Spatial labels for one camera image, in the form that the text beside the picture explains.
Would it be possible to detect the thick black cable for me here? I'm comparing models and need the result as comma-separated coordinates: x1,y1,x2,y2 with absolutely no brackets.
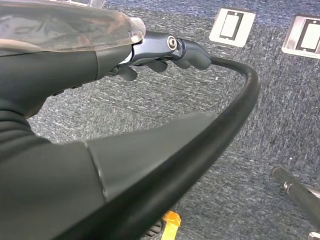
54,56,261,240

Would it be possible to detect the clear plastic cover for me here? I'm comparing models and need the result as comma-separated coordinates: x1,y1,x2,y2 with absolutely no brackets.
0,0,146,54

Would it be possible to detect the stainless steel workbench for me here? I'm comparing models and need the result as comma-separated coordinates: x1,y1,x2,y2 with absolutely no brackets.
272,166,320,230

